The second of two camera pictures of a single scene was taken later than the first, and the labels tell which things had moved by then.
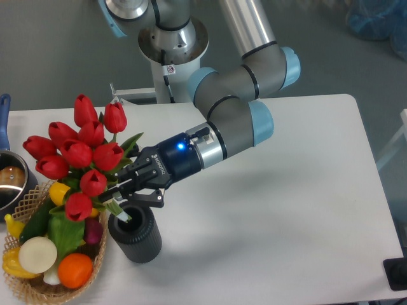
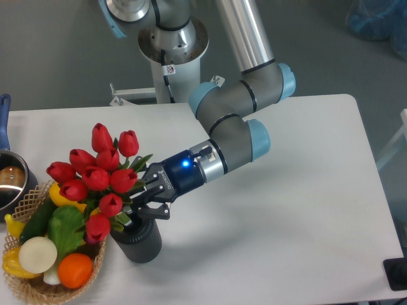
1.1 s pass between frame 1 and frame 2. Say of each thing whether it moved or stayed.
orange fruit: stayed
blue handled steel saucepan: stayed
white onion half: stayed
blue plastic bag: stayed
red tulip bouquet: moved
